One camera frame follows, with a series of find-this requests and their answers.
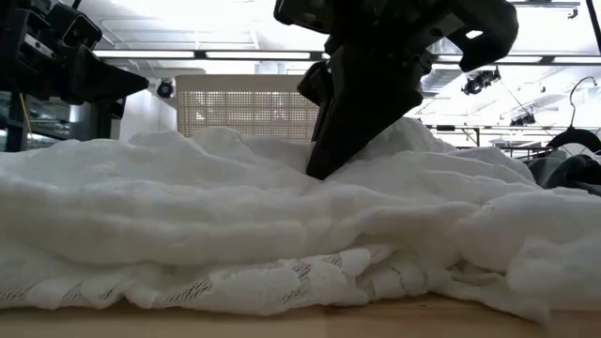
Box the grey briefs with black waistband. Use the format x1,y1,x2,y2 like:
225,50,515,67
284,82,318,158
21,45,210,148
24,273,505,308
524,150,601,197

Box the round black wall camera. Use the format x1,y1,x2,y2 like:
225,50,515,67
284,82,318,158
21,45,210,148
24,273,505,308
156,78,176,99

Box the dark window frame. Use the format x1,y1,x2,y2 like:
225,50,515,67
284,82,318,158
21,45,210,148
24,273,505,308
0,91,126,154

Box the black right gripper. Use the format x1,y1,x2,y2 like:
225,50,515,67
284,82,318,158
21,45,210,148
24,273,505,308
273,0,520,181

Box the long ceiling light rail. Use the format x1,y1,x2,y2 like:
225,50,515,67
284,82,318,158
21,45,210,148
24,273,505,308
91,49,601,66

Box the metal wire basket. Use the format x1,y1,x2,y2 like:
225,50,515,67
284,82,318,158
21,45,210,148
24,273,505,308
455,145,560,161

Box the cream perforated plastic laundry basket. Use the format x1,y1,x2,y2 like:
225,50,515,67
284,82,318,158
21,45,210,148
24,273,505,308
175,73,321,144

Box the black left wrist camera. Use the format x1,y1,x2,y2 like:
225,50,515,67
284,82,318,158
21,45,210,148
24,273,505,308
49,2,103,51

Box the black clothes hanger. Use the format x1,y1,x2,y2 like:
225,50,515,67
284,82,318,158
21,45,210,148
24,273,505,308
547,75,601,154

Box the yellow cable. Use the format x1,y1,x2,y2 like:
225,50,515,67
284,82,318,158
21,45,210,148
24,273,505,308
18,92,37,137

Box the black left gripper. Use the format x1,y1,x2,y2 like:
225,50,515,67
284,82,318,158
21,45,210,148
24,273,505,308
0,8,150,105

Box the white knitted lace cloth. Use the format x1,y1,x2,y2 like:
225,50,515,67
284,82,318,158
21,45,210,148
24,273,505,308
0,115,601,325

